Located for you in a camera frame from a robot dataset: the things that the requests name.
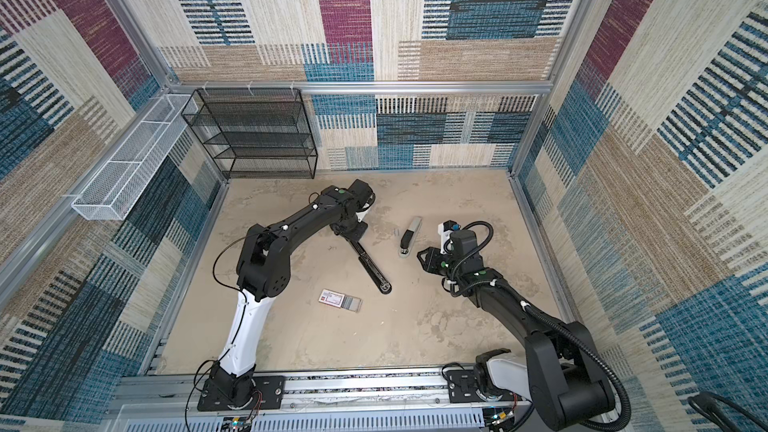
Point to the grey staple tray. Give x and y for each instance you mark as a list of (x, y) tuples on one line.
[(352, 304)]

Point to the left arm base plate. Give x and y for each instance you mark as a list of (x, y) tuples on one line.
[(246, 393)]

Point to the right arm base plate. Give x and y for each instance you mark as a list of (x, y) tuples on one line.
[(462, 385)]

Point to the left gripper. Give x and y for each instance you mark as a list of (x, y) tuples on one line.
[(355, 236)]

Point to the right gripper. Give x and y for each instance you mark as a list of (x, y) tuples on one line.
[(432, 256)]

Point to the grey silver stapler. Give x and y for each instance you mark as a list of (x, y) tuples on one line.
[(408, 238)]

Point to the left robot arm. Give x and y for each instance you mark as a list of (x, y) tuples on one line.
[(263, 273)]

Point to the white mesh wall basket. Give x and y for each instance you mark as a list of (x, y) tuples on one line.
[(114, 190)]

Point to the black wire shelf rack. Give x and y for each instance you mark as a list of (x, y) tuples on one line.
[(254, 133)]

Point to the red white staple box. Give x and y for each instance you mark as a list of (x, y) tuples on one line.
[(332, 298)]

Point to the aluminium front rail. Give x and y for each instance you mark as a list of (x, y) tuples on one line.
[(385, 399)]

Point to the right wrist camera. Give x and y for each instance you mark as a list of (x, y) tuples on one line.
[(445, 229)]

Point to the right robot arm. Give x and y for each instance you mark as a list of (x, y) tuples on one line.
[(562, 377)]

